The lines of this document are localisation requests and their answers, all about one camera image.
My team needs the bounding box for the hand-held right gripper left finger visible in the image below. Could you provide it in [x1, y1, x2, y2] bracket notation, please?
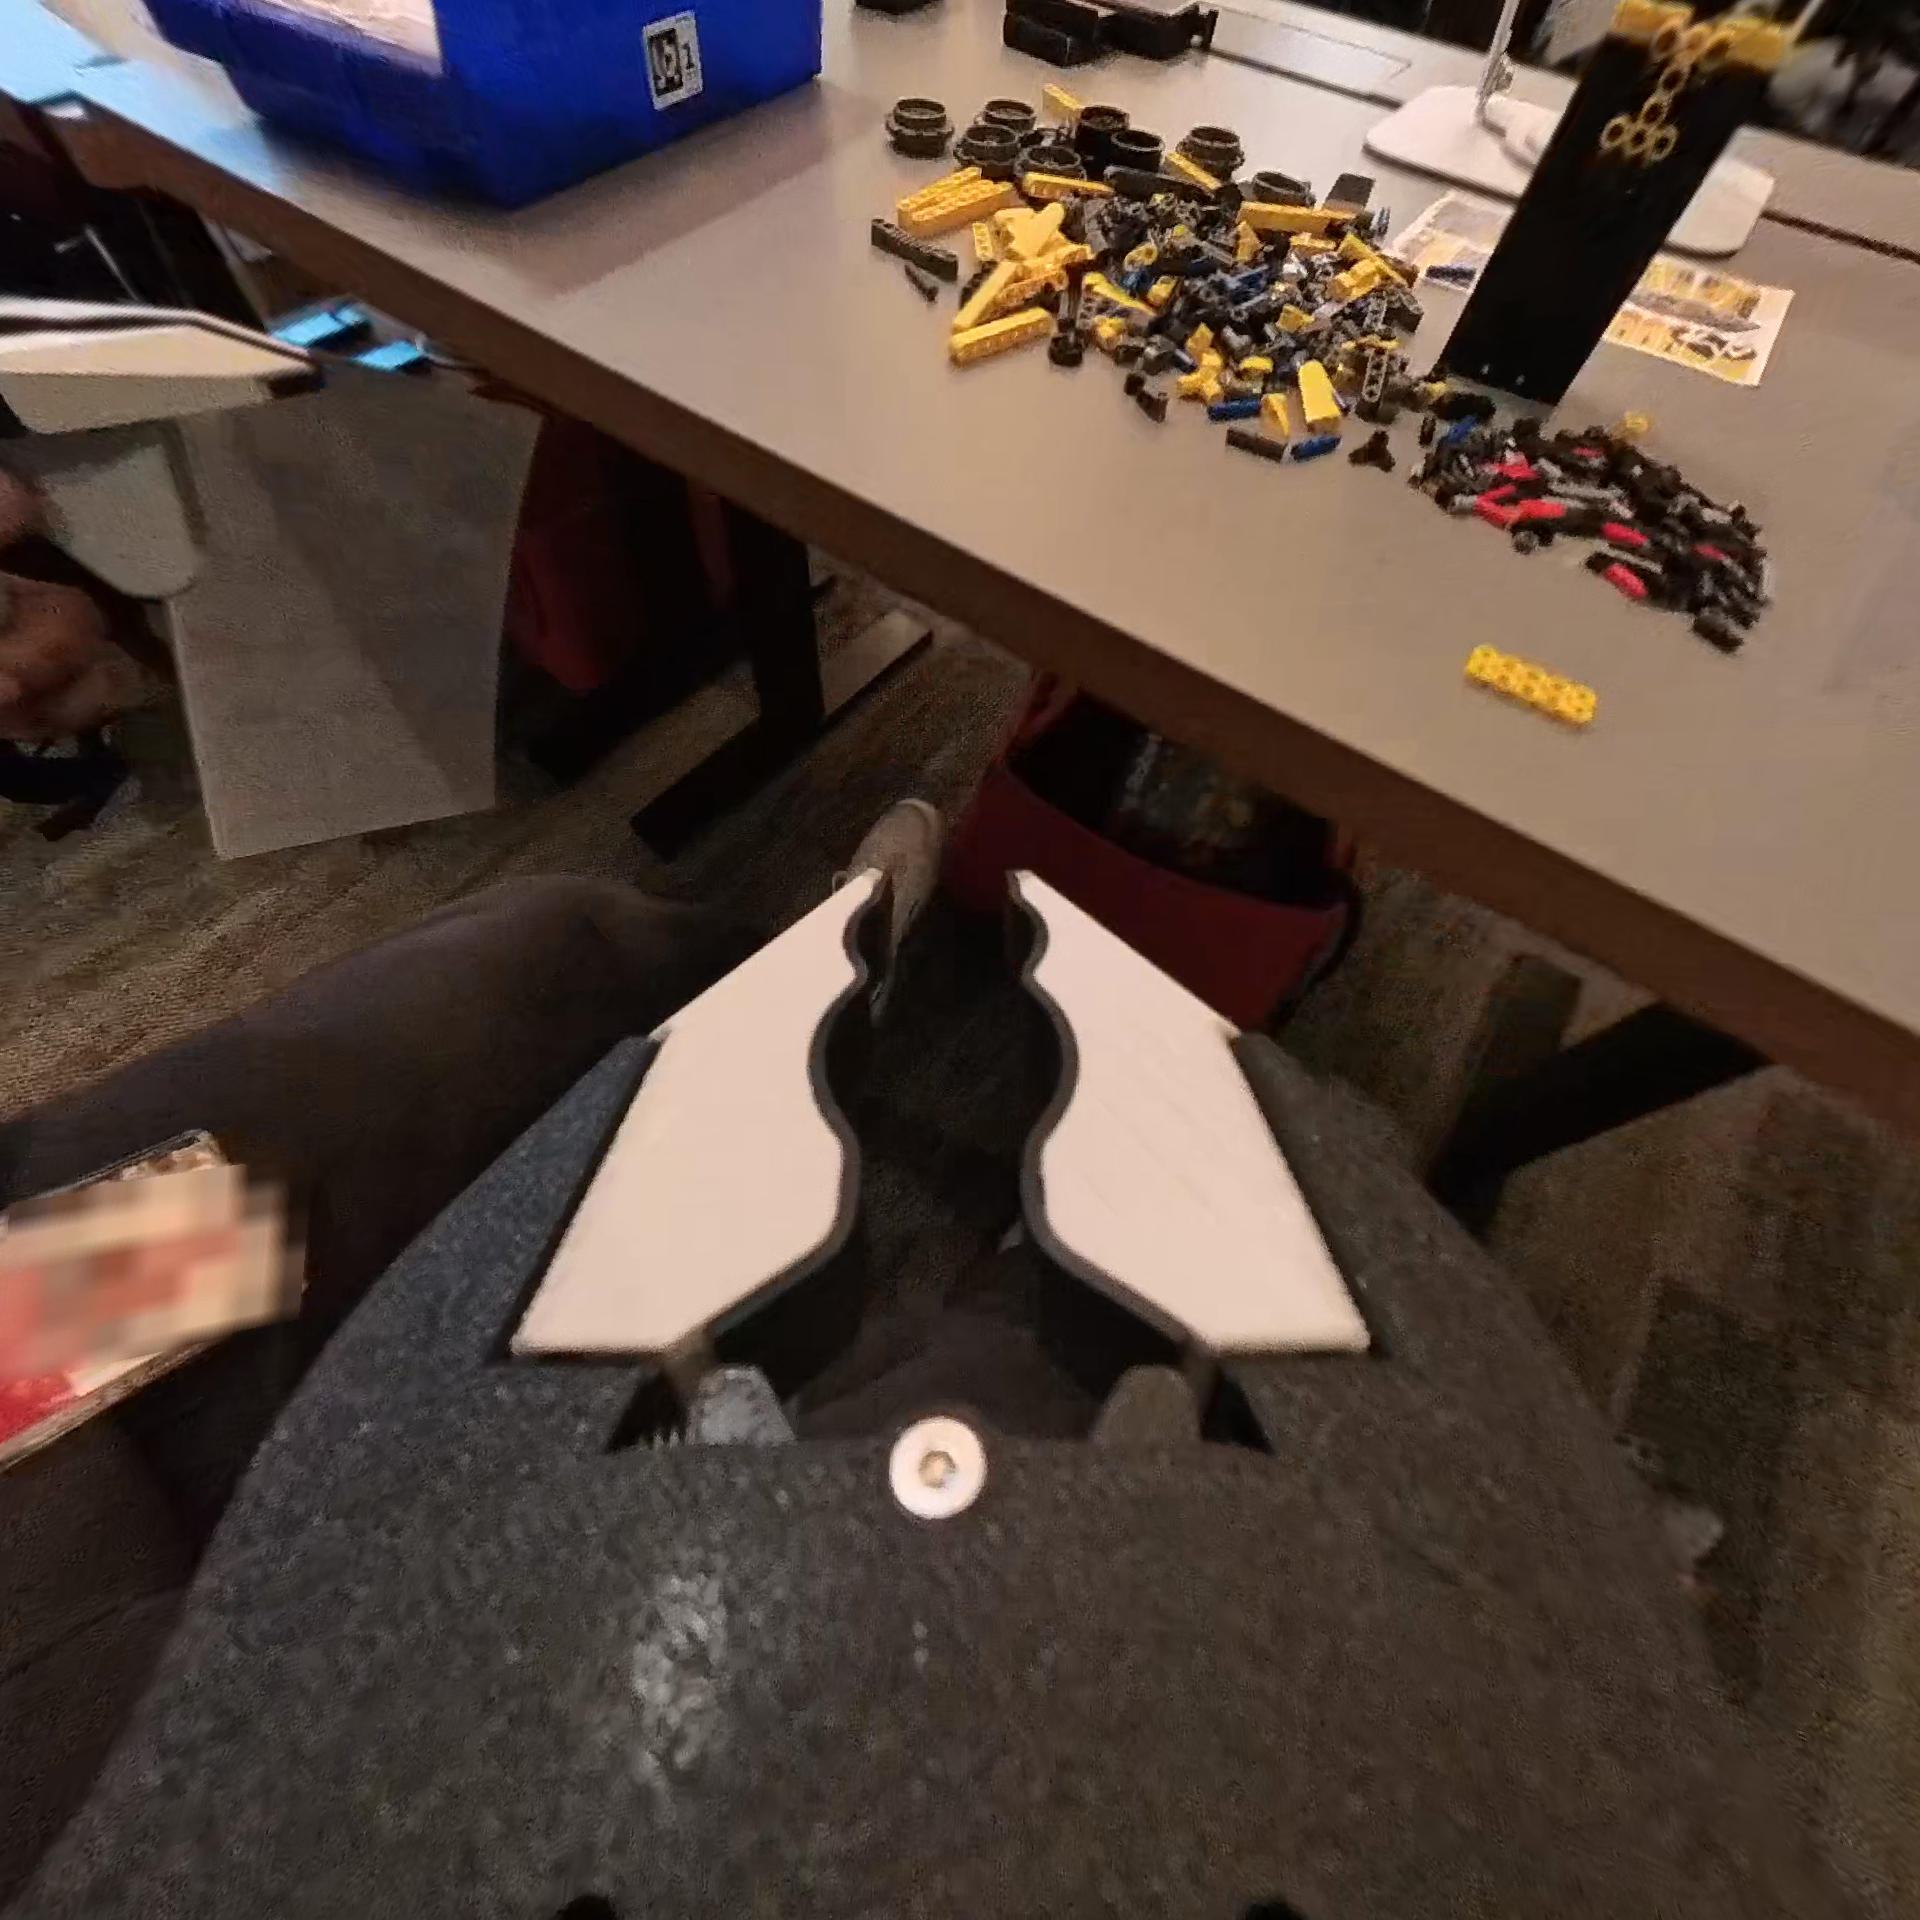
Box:
[509, 869, 889, 1359]

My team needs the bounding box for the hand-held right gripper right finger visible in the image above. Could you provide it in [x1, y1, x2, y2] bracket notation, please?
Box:
[1005, 869, 1373, 1359]

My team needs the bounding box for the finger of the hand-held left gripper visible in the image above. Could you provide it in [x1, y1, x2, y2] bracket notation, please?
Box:
[0, 322, 325, 600]
[0, 297, 308, 354]

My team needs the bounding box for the person's left hand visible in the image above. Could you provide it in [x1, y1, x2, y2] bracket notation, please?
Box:
[0, 464, 160, 746]

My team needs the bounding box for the blue plastic object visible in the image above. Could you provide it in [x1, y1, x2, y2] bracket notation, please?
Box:
[276, 297, 438, 383]

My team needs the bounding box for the red bag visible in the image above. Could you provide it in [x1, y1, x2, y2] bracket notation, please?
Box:
[501, 413, 742, 699]
[941, 677, 1358, 1039]

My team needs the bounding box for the person's leg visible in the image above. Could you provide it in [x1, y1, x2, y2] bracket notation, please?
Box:
[0, 873, 901, 1894]

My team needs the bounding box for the person's grey shoe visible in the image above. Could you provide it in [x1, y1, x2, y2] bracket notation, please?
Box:
[842, 798, 950, 1030]

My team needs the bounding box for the black table leg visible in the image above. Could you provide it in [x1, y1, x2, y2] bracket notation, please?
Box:
[630, 504, 933, 864]
[1423, 952, 1774, 1235]

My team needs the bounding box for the blue plastic bin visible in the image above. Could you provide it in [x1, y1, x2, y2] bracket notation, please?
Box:
[144, 0, 826, 211]

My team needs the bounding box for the small yellow perforated brick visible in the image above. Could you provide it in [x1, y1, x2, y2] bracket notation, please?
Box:
[1461, 641, 1601, 734]

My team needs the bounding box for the red white booklet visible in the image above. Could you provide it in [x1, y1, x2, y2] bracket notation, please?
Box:
[0, 1129, 308, 1473]

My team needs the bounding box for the pile of black red pins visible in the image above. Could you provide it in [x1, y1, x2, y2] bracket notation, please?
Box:
[1406, 413, 1772, 652]

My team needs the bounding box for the pile of yellow building pieces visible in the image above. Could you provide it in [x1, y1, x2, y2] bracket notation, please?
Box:
[871, 82, 1501, 465]

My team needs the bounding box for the cluster of black grey wheels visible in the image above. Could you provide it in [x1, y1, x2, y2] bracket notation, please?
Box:
[882, 93, 1321, 205]

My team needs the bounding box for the yellow sticker sheet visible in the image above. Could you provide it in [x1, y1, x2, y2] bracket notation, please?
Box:
[1386, 190, 1797, 388]

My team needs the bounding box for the black brick tower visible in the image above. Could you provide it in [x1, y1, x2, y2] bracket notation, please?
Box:
[1431, 0, 1793, 413]

